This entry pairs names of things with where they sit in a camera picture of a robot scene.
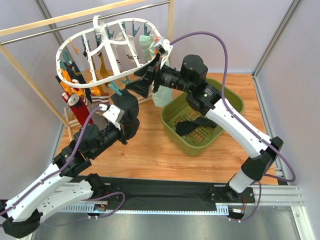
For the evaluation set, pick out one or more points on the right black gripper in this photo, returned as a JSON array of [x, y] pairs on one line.
[[153, 75]]

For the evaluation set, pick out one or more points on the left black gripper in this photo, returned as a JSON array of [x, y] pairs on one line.
[[124, 133]]

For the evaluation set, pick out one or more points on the grey sock red stripes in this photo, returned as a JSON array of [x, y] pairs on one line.
[[103, 98]]

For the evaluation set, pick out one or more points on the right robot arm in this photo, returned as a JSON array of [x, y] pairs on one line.
[[206, 99]]

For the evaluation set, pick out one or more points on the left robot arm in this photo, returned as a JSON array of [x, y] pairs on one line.
[[25, 212]]

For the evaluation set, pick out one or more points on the mint green cartoon sock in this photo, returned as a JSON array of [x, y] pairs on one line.
[[164, 95]]

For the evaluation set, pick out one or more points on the mustard yellow sock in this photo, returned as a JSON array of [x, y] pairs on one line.
[[103, 71], [94, 81]]

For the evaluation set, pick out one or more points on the white sock black stripes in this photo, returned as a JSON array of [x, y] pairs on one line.
[[116, 55]]

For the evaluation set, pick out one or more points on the red panda sock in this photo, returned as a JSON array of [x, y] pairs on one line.
[[77, 106]]

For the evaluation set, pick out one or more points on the navy blue sock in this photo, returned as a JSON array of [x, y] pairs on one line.
[[73, 71]]

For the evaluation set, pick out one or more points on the metal hanging rod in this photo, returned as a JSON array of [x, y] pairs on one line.
[[80, 23]]

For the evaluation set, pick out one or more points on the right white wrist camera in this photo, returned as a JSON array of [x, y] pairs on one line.
[[163, 48]]

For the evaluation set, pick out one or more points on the wooden drying rack frame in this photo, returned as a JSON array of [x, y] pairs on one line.
[[24, 116]]

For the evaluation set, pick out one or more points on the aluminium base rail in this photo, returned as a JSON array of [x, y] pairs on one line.
[[265, 195]]

